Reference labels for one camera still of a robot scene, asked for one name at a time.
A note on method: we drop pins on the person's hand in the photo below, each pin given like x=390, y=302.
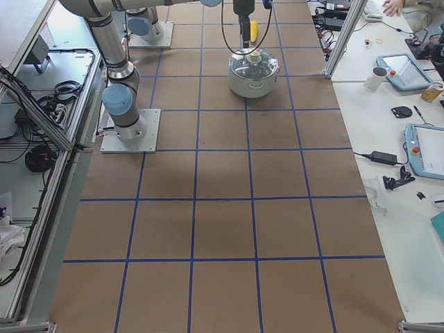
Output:
x=393, y=7

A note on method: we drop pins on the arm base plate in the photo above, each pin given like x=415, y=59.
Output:
x=139, y=138
x=164, y=42

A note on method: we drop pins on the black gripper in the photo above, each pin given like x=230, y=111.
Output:
x=243, y=7

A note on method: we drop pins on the white cloth pile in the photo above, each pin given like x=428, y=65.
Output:
x=12, y=236

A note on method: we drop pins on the yellow corn cob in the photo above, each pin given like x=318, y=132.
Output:
x=254, y=31

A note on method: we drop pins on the blue teach pendant far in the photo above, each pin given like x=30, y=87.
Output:
x=408, y=73

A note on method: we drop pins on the glass pot lid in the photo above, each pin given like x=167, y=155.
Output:
x=254, y=62

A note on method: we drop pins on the white mug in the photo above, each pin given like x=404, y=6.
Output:
x=376, y=77

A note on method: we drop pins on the pale green cooking pot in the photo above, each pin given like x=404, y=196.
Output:
x=252, y=80

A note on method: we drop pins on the blue teach pendant near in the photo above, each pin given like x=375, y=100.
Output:
x=425, y=150

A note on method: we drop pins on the aluminium frame post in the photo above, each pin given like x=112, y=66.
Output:
x=351, y=20

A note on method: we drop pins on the black power adapter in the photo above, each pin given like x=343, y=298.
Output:
x=384, y=158

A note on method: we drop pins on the black pen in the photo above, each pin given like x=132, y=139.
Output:
x=419, y=114

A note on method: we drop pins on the blue teach pendant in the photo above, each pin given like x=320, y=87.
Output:
x=425, y=150
x=408, y=73

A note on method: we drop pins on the black round puck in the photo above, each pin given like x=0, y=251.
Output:
x=402, y=112

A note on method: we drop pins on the yellow drink can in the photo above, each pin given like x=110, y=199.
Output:
x=432, y=92

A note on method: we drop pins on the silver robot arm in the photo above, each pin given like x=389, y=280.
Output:
x=144, y=22
x=120, y=97

